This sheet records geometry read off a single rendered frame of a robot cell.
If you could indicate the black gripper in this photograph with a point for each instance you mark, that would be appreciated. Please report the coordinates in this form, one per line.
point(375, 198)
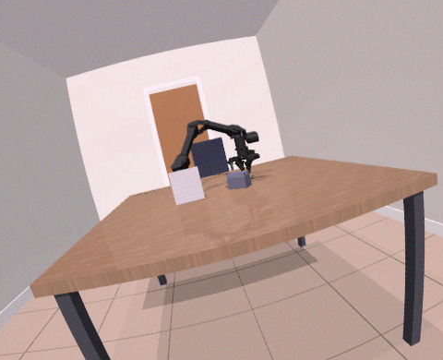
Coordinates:
point(242, 154)

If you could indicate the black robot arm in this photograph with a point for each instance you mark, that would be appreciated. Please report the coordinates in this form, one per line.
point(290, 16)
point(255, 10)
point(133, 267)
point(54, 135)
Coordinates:
point(235, 132)

